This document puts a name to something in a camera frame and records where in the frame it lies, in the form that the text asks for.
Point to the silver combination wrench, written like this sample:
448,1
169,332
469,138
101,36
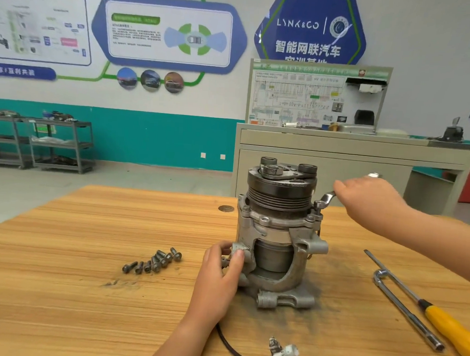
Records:
325,200

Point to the blue hexagon wall sign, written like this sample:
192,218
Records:
310,23

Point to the person's right hand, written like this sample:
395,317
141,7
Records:
371,205

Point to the round photo wall decal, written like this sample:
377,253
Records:
174,81
127,77
150,79

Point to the small black device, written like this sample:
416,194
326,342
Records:
453,132

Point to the grey metal shelf cart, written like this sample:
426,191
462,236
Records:
61,147
5,140

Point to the person's right forearm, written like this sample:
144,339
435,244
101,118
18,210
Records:
444,242

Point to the grey metal compressor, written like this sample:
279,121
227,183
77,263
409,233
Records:
279,233

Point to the white wiring display board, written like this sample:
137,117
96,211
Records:
294,96

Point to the dark round table grommet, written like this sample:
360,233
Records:
226,208

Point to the blue rounded infographic panel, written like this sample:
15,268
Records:
137,29

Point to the beige workbench cabinet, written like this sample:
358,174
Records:
362,155

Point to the person's left hand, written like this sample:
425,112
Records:
213,289

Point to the white infographic wall panel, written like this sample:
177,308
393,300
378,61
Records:
39,24

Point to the silver L-shaped socket wrench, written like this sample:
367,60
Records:
409,311

